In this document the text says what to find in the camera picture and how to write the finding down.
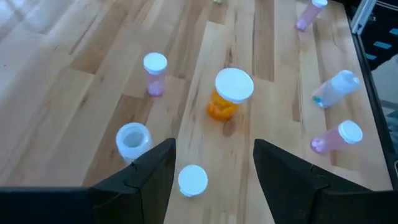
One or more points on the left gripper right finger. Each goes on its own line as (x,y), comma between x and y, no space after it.
(295,193)

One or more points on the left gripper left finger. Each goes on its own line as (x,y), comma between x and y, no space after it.
(140,193)

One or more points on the black aluminium table frame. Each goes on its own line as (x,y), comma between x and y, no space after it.
(371,93)

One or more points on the large orange pill bottle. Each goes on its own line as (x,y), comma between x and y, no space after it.
(233,85)

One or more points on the pink pill bottle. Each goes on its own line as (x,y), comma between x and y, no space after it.
(339,137)
(309,15)
(155,77)

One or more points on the silver bracket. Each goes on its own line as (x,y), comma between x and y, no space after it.
(362,17)

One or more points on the clear pill bottle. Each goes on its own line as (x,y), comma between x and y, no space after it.
(133,140)
(337,88)

